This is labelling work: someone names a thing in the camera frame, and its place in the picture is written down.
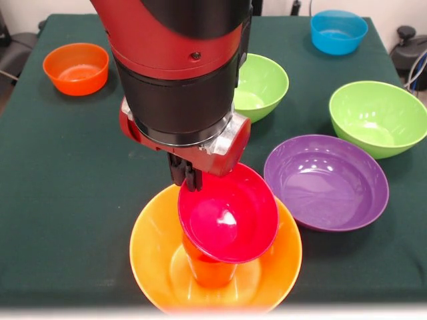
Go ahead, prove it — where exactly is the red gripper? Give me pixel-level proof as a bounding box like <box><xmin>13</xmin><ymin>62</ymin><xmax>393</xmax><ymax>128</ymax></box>
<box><xmin>119</xmin><ymin>108</ymin><xmax>252</xmax><ymax>193</ymax></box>

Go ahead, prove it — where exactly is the small pink-red bowl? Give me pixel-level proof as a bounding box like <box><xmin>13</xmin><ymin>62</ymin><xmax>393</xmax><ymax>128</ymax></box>
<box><xmin>177</xmin><ymin>162</ymin><xmax>280</xmax><ymax>265</ymax></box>

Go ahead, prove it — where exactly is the large yellow-orange bowl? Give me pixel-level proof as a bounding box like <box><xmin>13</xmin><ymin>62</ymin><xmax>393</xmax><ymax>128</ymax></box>
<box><xmin>129</xmin><ymin>184</ymin><xmax>303</xmax><ymax>316</ymax></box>

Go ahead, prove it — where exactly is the orange cup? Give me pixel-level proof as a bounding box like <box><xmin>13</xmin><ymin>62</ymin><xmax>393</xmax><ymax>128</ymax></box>
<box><xmin>181</xmin><ymin>233</ymin><xmax>238</xmax><ymax>289</ymax></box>

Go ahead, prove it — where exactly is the green bowl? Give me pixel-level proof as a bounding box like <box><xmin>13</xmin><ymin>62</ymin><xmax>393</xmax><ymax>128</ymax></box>
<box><xmin>328</xmin><ymin>81</ymin><xmax>427</xmax><ymax>160</ymax></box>
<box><xmin>233</xmin><ymin>53</ymin><xmax>290</xmax><ymax>123</ymax></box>

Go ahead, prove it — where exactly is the purple bowl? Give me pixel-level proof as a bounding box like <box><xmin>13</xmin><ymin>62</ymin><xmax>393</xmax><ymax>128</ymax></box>
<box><xmin>263</xmin><ymin>134</ymin><xmax>390</xmax><ymax>233</ymax></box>

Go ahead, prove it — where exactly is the dark green table cloth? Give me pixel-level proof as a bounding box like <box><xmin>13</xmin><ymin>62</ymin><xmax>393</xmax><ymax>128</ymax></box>
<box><xmin>0</xmin><ymin>13</ymin><xmax>427</xmax><ymax>306</ymax></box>

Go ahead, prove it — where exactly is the small orange bowl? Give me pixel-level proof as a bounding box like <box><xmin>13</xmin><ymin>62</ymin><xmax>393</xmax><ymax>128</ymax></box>
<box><xmin>42</xmin><ymin>42</ymin><xmax>110</xmax><ymax>97</ymax></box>

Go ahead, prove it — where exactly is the small light blue bowl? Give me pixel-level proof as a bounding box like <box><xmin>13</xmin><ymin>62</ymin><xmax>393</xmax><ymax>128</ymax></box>
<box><xmin>310</xmin><ymin>9</ymin><xmax>369</xmax><ymax>56</ymax></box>

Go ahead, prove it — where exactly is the tangle of cables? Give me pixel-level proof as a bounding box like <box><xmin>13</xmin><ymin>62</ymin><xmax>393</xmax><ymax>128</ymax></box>
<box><xmin>404</xmin><ymin>49</ymin><xmax>427</xmax><ymax>93</ymax></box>

